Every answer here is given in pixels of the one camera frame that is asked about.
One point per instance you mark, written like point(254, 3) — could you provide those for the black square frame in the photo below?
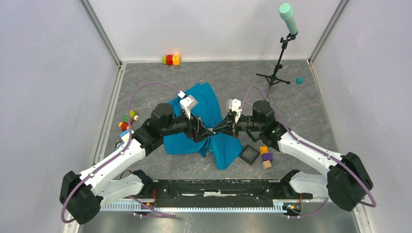
point(249, 154)
point(254, 135)

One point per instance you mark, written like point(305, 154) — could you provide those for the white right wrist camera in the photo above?
point(234, 105)

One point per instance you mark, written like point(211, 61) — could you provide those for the black square frame upper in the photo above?
point(254, 135)

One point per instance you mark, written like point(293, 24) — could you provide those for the colourful toy block train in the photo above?
point(128, 120)

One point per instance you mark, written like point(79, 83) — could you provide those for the purple toy block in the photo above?
point(267, 157)

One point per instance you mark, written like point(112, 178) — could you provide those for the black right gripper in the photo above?
point(229, 127)

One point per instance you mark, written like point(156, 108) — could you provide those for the green red orange toy stack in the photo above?
point(171, 59)

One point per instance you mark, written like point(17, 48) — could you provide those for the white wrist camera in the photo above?
point(234, 105)
point(187, 103)

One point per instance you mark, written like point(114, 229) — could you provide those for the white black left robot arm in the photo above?
point(83, 194)

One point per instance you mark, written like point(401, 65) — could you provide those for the mint green microphone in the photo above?
point(286, 13)

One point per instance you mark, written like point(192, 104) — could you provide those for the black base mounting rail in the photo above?
point(219, 193)

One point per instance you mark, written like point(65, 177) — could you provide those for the black tripod microphone stand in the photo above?
point(273, 79)

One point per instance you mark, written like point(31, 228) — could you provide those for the black square frame lower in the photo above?
point(249, 154)

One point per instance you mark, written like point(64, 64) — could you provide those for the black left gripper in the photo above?
point(200, 133)

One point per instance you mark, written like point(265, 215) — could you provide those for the tan wooden cube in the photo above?
point(267, 164)

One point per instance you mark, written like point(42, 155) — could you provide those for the white slotted cable duct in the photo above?
point(127, 205)

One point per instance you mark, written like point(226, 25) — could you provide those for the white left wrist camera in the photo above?
point(187, 103)

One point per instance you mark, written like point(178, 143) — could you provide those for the orange toy block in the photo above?
point(263, 150)

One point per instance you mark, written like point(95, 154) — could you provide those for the teal blue cloth garment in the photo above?
point(224, 148)

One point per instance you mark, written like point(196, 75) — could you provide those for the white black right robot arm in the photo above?
point(341, 178)

